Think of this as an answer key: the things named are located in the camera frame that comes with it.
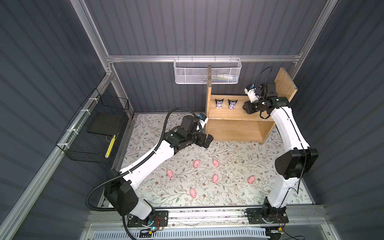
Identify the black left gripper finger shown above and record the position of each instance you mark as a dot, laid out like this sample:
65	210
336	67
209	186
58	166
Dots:
208	140
201	140

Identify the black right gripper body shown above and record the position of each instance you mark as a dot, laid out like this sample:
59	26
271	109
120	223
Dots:
255	106

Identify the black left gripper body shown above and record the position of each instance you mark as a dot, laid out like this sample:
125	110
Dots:
190	139

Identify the purple black cat figurine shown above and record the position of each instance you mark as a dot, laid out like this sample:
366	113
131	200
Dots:
232	104
219	103

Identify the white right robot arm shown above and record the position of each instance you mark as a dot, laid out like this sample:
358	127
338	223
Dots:
298	156

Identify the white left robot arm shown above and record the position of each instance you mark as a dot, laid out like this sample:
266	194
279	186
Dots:
121	193

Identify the wooden shelf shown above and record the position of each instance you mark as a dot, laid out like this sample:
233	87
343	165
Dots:
236	125

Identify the pink pig toy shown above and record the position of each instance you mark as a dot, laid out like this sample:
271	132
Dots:
193	193
170	173
215	179
251	179
196	164
216	163

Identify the items in mesh basket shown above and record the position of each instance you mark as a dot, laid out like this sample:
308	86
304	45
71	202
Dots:
224	79

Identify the yellow marker pen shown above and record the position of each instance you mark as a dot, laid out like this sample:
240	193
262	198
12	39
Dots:
110	147

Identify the white vented cover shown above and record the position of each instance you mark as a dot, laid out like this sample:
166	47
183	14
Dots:
207	233

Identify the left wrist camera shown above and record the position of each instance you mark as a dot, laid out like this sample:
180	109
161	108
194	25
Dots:
203	120

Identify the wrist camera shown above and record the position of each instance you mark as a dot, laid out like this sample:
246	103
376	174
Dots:
203	120
251	93

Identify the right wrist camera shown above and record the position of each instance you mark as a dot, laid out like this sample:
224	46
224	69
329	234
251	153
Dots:
251	93

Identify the white wire mesh basket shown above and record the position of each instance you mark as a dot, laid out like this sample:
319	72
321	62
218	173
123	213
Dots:
189	71

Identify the black wire basket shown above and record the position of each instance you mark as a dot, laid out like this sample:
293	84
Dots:
88	137

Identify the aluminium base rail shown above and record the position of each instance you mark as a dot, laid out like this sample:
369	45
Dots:
298	215

